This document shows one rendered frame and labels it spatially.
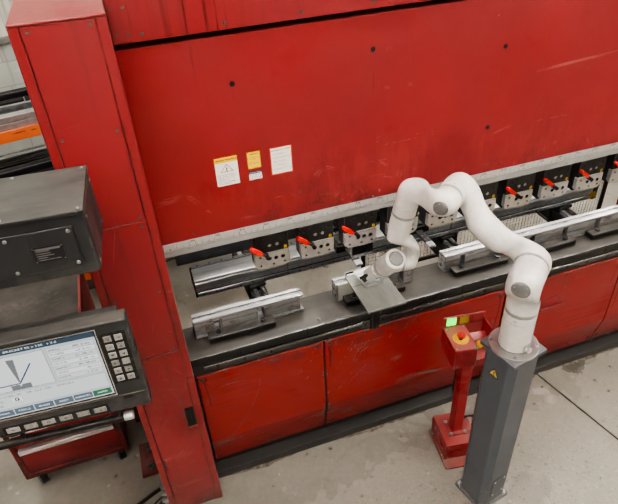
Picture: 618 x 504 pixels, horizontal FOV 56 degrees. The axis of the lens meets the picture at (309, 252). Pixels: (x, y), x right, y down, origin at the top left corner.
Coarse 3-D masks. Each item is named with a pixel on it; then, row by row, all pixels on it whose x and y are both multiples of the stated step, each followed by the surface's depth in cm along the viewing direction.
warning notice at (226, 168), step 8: (216, 160) 210; (224, 160) 211; (232, 160) 212; (216, 168) 212; (224, 168) 213; (232, 168) 214; (216, 176) 214; (224, 176) 215; (232, 176) 216; (224, 184) 217
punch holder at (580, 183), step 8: (592, 160) 274; (600, 160) 276; (576, 168) 277; (584, 168) 275; (592, 168) 277; (600, 168) 279; (576, 176) 278; (592, 176) 280; (600, 176) 282; (568, 184) 285; (576, 184) 279; (584, 184) 281; (592, 184) 283
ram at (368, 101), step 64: (448, 0) 209; (512, 0) 214; (576, 0) 223; (128, 64) 182; (192, 64) 189; (256, 64) 196; (320, 64) 203; (384, 64) 211; (448, 64) 220; (512, 64) 230; (576, 64) 240; (192, 128) 201; (256, 128) 208; (320, 128) 217; (384, 128) 226; (448, 128) 237; (512, 128) 248; (576, 128) 260; (192, 192) 214; (256, 192) 223; (320, 192) 233; (384, 192) 244
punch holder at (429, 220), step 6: (420, 210) 265; (420, 216) 267; (426, 216) 260; (432, 216) 260; (450, 216) 263; (456, 216) 264; (426, 222) 262; (432, 222) 262; (438, 222) 263; (444, 222) 264; (450, 222) 265
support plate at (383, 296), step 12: (348, 276) 266; (360, 288) 259; (372, 288) 258; (384, 288) 258; (396, 288) 257; (360, 300) 252; (372, 300) 252; (384, 300) 251; (396, 300) 251; (372, 312) 246
